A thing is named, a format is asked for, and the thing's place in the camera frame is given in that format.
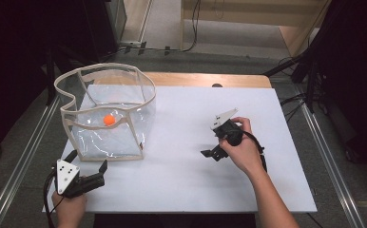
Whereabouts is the black curtain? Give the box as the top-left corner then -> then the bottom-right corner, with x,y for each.
290,0 -> 367,175
0,0 -> 120,160

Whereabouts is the wooden table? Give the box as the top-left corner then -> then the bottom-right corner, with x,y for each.
143,71 -> 273,89

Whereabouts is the aluminium rail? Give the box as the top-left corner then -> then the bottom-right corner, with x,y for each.
294,85 -> 367,228
0,94 -> 62,228

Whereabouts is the person's right hand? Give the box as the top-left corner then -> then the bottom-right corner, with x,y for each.
219,116 -> 265,177

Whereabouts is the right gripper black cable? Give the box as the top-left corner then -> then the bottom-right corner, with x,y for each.
241,130 -> 268,174

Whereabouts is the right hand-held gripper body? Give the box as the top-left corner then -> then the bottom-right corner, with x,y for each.
210,107 -> 245,147

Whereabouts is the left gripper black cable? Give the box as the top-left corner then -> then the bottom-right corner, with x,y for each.
43,170 -> 59,228

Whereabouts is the hanging black cable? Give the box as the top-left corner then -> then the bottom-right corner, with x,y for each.
164,0 -> 203,55

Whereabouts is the clear plastic bag beige trim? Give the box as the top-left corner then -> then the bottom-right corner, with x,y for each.
53,62 -> 157,162

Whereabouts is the light wooden shelf unit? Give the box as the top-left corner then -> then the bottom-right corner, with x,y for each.
180,0 -> 333,59

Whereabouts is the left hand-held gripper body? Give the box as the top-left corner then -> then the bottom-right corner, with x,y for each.
54,159 -> 106,200

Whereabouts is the white table board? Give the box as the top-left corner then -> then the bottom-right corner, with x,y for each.
42,85 -> 319,214

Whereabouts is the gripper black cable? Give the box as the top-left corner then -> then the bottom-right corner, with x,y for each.
241,130 -> 268,174
43,170 -> 59,228

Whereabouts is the person's left hand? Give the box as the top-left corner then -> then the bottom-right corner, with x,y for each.
51,190 -> 87,224

